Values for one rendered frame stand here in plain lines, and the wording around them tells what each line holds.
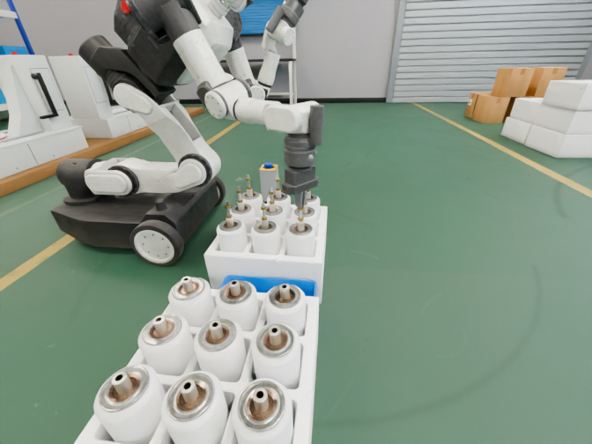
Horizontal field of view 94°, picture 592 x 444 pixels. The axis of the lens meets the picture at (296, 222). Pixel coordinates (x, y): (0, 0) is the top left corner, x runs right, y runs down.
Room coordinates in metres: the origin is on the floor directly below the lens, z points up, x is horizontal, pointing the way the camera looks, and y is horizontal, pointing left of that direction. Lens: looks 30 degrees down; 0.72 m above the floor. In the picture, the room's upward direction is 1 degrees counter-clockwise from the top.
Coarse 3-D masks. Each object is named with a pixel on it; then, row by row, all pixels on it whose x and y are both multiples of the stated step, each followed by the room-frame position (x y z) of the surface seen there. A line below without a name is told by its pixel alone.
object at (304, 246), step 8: (288, 232) 0.75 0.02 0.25; (312, 232) 0.74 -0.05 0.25; (288, 240) 0.73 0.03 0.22; (296, 240) 0.71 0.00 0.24; (304, 240) 0.71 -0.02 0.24; (312, 240) 0.73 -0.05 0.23; (288, 248) 0.74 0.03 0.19; (296, 248) 0.71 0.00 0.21; (304, 248) 0.71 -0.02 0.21; (312, 248) 0.73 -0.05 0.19; (304, 256) 0.71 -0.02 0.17; (312, 256) 0.73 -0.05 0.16
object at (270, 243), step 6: (252, 228) 0.77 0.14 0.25; (276, 228) 0.77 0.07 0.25; (252, 234) 0.75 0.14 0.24; (258, 234) 0.74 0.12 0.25; (264, 234) 0.73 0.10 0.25; (270, 234) 0.74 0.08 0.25; (276, 234) 0.75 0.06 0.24; (252, 240) 0.76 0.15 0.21; (258, 240) 0.73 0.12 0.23; (264, 240) 0.73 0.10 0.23; (270, 240) 0.73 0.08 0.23; (276, 240) 0.75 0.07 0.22; (258, 246) 0.73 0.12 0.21; (264, 246) 0.73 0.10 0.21; (270, 246) 0.73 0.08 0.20; (276, 246) 0.74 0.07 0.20; (258, 252) 0.74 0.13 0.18; (264, 252) 0.73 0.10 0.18; (270, 252) 0.73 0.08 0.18; (276, 252) 0.74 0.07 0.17
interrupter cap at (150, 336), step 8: (152, 320) 0.40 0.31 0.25; (168, 320) 0.40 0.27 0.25; (176, 320) 0.40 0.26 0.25; (144, 328) 0.38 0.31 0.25; (152, 328) 0.38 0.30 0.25; (168, 328) 0.38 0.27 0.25; (176, 328) 0.38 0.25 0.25; (144, 336) 0.36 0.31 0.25; (152, 336) 0.36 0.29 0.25; (160, 336) 0.37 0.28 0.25; (168, 336) 0.36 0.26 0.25; (152, 344) 0.34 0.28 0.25; (160, 344) 0.35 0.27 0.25
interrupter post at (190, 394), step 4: (188, 380) 0.26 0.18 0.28; (192, 380) 0.26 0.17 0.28; (184, 384) 0.25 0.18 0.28; (188, 384) 0.25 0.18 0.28; (192, 384) 0.25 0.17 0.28; (184, 388) 0.24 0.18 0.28; (188, 388) 0.25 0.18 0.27; (192, 388) 0.24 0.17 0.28; (184, 392) 0.24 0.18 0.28; (188, 392) 0.24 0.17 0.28; (192, 392) 0.24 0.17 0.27; (196, 392) 0.25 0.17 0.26; (184, 396) 0.24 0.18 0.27; (188, 396) 0.24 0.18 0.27; (192, 396) 0.24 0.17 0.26; (196, 396) 0.25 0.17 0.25; (184, 400) 0.24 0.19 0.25; (188, 400) 0.24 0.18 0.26; (192, 400) 0.24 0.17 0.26
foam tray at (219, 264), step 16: (320, 208) 1.04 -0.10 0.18; (288, 224) 0.91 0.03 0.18; (320, 224) 0.91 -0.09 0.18; (320, 240) 0.79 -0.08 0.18; (208, 256) 0.73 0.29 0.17; (224, 256) 0.72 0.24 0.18; (240, 256) 0.71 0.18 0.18; (256, 256) 0.71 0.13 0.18; (272, 256) 0.71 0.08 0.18; (288, 256) 0.71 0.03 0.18; (320, 256) 0.70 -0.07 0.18; (208, 272) 0.73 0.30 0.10; (224, 272) 0.72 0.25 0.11; (240, 272) 0.71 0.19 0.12; (256, 272) 0.70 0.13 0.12; (272, 272) 0.70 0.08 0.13; (288, 272) 0.69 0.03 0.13; (304, 272) 0.68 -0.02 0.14; (320, 272) 0.67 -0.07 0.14; (320, 288) 0.67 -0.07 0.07
